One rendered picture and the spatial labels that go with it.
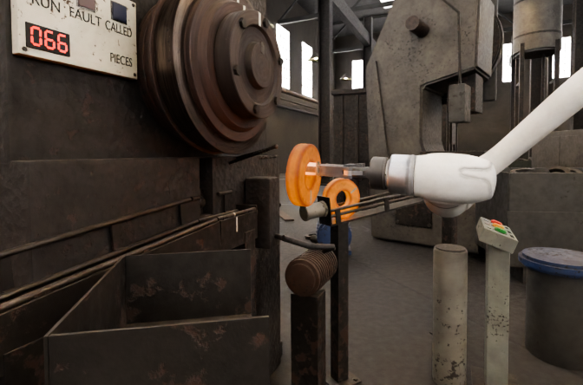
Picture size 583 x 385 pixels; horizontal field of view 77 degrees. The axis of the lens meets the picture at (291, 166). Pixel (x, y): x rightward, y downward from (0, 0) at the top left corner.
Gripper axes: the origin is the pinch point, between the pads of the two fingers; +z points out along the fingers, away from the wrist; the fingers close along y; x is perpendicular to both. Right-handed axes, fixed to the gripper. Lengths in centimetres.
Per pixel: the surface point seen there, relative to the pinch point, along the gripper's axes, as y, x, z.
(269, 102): 7.1, 17.2, 14.6
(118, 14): -24, 33, 37
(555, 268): 91, -40, -73
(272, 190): 23.5, -9.7, 20.9
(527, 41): 843, 244, -157
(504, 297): 65, -46, -53
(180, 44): -19.1, 27.0, 23.6
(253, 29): 0.6, 35.4, 16.5
